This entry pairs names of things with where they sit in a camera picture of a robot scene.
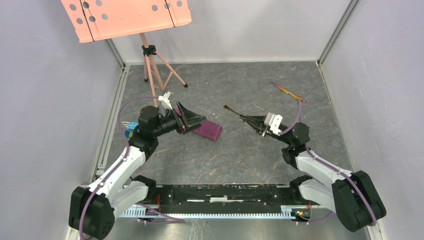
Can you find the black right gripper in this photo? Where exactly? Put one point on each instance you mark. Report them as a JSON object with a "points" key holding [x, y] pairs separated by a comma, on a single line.
{"points": [[255, 121]]}

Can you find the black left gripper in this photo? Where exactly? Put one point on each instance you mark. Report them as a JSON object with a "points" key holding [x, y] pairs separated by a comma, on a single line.
{"points": [[191, 117]]}

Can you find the magenta satin napkin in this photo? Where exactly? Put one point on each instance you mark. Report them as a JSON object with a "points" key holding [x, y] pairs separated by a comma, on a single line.
{"points": [[209, 130]]}

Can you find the gold spoon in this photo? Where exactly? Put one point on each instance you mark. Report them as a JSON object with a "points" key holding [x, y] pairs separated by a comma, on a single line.
{"points": [[233, 111]]}

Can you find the iridescent rainbow knife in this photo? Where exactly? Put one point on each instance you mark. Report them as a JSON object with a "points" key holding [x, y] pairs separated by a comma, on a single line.
{"points": [[286, 91]]}

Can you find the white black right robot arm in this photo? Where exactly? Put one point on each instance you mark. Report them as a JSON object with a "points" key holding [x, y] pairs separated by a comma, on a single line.
{"points": [[351, 196]]}

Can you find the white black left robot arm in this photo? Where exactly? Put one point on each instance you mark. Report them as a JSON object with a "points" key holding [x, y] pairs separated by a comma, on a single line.
{"points": [[94, 208]]}

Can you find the colourful toy block set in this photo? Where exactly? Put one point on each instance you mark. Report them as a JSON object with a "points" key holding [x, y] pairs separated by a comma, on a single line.
{"points": [[129, 128]]}

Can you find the pink music stand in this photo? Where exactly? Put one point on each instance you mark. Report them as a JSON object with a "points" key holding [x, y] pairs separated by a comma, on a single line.
{"points": [[95, 20]]}

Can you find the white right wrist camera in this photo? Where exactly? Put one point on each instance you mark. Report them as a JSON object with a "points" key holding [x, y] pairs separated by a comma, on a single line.
{"points": [[270, 125]]}

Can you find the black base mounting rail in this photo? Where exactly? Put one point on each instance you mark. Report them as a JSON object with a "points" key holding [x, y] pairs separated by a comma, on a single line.
{"points": [[224, 198]]}

